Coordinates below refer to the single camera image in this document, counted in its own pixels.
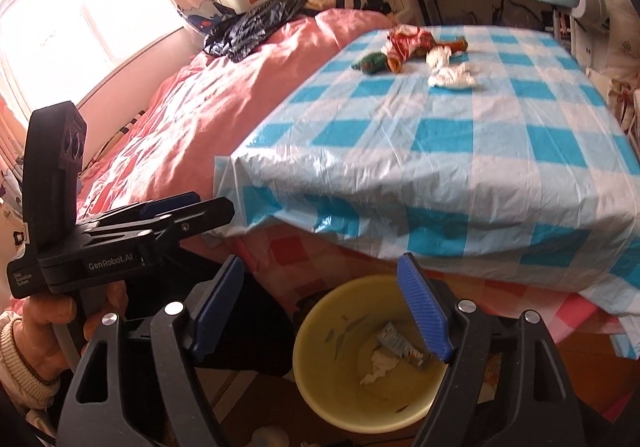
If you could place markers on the person's left hand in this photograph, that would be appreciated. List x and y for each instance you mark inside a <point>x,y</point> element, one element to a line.
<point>42,332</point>

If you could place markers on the green crumpled wrapper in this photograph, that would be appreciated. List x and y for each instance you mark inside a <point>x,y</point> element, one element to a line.
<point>371,63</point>

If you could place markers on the crumpled white tissue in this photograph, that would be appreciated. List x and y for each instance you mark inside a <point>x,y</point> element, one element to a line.
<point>452,77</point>

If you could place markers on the red and white paper wrapper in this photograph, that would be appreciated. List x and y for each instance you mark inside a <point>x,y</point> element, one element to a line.
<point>407,44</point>

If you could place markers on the orange bitten sausage stick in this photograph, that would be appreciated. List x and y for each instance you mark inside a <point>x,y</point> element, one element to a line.
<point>456,46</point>

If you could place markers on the window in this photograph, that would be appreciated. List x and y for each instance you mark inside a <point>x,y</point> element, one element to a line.
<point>65,17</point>

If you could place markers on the blue checked plastic tablecloth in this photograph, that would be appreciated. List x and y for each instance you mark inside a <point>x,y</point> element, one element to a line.
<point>450,152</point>

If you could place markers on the yellow plastic bucket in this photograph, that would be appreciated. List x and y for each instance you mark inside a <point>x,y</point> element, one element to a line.
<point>320,362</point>

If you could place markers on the black plastic bag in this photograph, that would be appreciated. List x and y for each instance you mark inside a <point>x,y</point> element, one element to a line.
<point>250,27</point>

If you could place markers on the crumpled white tissue scrap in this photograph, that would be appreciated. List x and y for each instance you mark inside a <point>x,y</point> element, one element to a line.
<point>377,367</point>

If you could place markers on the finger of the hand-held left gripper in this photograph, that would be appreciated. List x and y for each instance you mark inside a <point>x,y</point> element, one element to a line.
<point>200,219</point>
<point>170,204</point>

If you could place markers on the pink blanket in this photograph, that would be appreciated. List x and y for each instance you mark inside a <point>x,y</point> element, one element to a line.
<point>200,102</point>

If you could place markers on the person's left forearm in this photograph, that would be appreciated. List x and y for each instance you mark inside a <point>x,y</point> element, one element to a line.
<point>20,372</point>

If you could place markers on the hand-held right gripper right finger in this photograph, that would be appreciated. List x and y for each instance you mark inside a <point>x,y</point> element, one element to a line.
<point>425,312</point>

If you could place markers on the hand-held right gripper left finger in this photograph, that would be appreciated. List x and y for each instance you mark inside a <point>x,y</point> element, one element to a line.
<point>220,312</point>

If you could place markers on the squeezed grey tube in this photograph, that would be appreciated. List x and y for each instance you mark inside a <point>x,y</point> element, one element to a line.
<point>405,347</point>

